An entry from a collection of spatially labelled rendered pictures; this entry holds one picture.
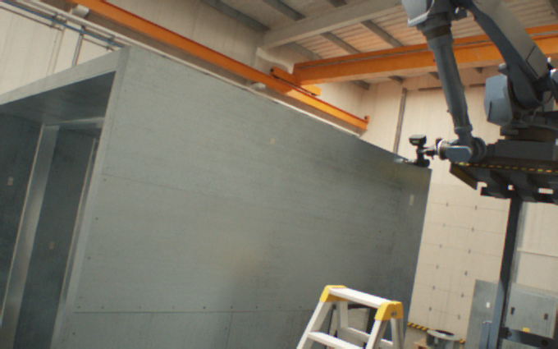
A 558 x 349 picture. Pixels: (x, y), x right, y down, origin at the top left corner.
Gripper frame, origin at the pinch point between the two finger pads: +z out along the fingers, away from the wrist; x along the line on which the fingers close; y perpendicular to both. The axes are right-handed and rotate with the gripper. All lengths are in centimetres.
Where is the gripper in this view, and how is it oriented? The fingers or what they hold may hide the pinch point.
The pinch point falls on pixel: (420, 149)
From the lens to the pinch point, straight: 332.1
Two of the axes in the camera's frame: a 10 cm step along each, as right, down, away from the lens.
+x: 6.8, -3.8, 6.2
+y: 2.4, 9.2, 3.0
